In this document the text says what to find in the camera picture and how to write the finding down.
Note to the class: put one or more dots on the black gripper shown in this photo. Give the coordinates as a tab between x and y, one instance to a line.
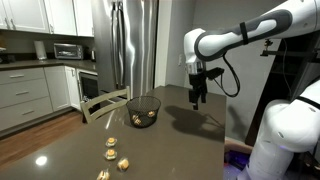
198	90

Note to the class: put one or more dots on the burger sweet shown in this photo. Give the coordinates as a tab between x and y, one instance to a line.
123	164
103	175
110	154
111	142

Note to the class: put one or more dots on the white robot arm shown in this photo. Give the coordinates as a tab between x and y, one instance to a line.
287	127

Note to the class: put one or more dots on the sweet in basket right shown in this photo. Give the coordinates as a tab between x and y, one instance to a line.
151	114

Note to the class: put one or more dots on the sweet in basket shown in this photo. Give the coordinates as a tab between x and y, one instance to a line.
151	114
136	120

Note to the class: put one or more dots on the sweet in basket left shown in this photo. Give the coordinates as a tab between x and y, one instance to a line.
136	120

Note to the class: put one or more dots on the stainless steel refrigerator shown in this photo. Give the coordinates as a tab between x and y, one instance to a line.
125	37

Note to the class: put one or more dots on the black built-in oven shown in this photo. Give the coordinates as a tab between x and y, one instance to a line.
88	82

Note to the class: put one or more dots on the grey wooden chair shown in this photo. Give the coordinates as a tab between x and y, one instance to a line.
98	106

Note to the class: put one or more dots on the silver toaster oven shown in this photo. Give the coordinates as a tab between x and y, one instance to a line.
68	51

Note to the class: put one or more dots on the white upper kitchen cabinets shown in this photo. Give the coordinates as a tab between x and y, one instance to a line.
60	17

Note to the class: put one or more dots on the white kitchen cabinets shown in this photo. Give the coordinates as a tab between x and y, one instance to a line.
32	93
60	17

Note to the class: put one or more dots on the paper towel roll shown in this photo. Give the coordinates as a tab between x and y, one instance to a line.
40	50

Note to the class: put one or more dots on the white lower kitchen cabinets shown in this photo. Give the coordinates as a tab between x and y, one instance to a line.
32	93

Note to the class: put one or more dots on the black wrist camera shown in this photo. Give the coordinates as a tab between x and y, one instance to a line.
214	73

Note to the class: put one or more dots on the black wire mesh basket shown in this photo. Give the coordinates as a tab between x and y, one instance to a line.
141	106

